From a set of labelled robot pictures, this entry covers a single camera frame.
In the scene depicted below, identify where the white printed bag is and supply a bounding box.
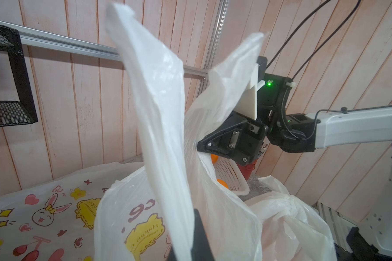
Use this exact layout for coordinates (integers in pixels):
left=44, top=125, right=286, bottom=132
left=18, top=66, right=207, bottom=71
left=94, top=3, right=264, bottom=261
left=0, top=163, right=142, bottom=261

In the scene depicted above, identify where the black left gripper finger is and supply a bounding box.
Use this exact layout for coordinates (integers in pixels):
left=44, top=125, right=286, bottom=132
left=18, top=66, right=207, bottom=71
left=164, top=208, right=216, bottom=261

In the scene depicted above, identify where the black wire mesh basket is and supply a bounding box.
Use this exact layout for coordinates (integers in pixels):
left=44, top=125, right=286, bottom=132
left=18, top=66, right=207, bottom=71
left=0, top=25, right=38, bottom=127

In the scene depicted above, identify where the white printed bag back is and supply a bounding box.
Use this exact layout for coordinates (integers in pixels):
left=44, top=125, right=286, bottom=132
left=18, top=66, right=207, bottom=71
left=0, top=163, right=142, bottom=261

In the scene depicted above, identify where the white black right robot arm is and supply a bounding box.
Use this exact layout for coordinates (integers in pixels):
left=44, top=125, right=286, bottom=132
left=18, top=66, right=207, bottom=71
left=197, top=74, right=392, bottom=261

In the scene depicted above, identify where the orange fruit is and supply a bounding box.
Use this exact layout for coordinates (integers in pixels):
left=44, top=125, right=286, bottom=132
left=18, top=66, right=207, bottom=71
left=217, top=179, right=229, bottom=189
left=211, top=154, right=218, bottom=164

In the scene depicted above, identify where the white plastic bag front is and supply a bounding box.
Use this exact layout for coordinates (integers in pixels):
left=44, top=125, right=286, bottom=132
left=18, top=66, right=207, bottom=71
left=246, top=176, right=337, bottom=261

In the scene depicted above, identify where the red cup of pens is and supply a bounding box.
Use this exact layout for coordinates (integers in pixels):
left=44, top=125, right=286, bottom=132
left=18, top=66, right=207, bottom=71
left=237, top=159, right=258, bottom=181

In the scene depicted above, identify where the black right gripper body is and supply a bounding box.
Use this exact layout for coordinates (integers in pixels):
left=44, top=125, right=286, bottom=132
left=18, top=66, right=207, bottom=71
left=197, top=111, right=269, bottom=166

